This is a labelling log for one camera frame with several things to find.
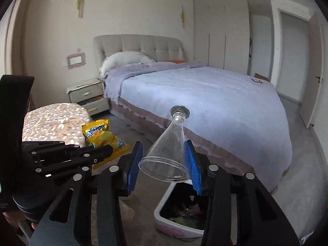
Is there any yellow snack packet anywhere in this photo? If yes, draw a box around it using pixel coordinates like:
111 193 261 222
82 119 131 171

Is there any white ruffled pillow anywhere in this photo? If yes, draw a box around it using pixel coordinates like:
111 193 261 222
99 52 155 78

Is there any beige nightstand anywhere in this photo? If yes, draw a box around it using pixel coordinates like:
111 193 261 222
67 79 110 116

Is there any white trash bin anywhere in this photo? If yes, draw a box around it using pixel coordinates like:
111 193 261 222
154 179 213 239

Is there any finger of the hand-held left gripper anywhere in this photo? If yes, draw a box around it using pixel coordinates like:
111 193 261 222
22 141 114 159
36 160 96 178

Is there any beige tufted headboard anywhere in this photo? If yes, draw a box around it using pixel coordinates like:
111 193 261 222
93 34 184 79

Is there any pink framed wall socket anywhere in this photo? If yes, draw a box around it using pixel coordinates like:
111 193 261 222
66 53 86 69

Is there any open white door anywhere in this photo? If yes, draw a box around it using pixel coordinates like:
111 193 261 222
299 11 324 129

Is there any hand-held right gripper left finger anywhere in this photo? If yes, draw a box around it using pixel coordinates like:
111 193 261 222
29 141 143 246

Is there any clear plastic goblet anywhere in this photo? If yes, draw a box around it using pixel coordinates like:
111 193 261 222
138 105 191 183

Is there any bed with lavender blanket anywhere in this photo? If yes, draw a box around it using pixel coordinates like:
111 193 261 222
104 61 293 198

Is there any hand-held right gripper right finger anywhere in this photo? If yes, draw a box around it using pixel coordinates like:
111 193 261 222
184 140 300 246

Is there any beige wardrobe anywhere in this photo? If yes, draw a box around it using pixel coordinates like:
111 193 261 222
193 0 250 76

